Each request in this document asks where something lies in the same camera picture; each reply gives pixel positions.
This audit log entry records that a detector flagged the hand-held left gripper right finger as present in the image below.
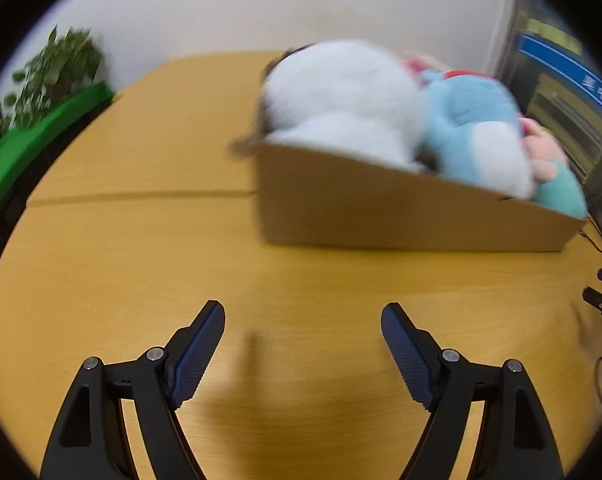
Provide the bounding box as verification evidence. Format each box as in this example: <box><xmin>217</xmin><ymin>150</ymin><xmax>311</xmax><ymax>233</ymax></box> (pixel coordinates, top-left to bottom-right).
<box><xmin>381</xmin><ymin>302</ymin><xmax>566</xmax><ymax>480</ymax></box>

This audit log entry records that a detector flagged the brown cardboard box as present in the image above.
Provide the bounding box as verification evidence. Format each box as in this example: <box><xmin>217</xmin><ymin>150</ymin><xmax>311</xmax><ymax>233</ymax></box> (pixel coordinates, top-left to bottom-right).
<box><xmin>229</xmin><ymin>50</ymin><xmax>589</xmax><ymax>253</ymax></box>

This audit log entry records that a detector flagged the blue banner strip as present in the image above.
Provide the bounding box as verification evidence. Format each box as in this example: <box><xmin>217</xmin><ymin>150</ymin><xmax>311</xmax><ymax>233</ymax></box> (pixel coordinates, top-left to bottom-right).
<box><xmin>518</xmin><ymin>32</ymin><xmax>602</xmax><ymax>128</ymax></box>

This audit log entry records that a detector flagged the green potted plant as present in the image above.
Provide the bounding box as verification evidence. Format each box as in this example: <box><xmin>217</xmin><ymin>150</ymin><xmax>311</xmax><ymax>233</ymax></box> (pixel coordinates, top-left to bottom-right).
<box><xmin>0</xmin><ymin>26</ymin><xmax>106</xmax><ymax>141</ymax></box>

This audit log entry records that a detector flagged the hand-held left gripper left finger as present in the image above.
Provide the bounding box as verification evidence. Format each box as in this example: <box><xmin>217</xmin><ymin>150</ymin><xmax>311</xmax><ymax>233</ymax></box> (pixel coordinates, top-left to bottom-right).
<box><xmin>40</xmin><ymin>300</ymin><xmax>226</xmax><ymax>480</ymax></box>

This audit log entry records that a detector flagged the row of yellow sticky notes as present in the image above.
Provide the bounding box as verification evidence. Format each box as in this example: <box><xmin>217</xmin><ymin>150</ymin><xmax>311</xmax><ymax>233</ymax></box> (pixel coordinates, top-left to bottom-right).
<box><xmin>526</xmin><ymin>19</ymin><xmax>582</xmax><ymax>53</ymax></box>

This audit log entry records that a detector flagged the white plush toy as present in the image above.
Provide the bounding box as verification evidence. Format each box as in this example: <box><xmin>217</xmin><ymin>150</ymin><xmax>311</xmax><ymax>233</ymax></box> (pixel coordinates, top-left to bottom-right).
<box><xmin>263</xmin><ymin>39</ymin><xmax>429</xmax><ymax>173</ymax></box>

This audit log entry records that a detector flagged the pink pig plush toy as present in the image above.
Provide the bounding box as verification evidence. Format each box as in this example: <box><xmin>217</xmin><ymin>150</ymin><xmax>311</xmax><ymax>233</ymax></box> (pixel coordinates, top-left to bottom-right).
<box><xmin>518</xmin><ymin>116</ymin><xmax>589</xmax><ymax>220</ymax></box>

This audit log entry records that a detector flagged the blue cat plush toy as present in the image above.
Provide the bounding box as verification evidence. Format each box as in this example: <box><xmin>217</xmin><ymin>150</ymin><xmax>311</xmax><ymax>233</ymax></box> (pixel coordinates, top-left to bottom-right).
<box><xmin>418</xmin><ymin>69</ymin><xmax>536</xmax><ymax>200</ymax></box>

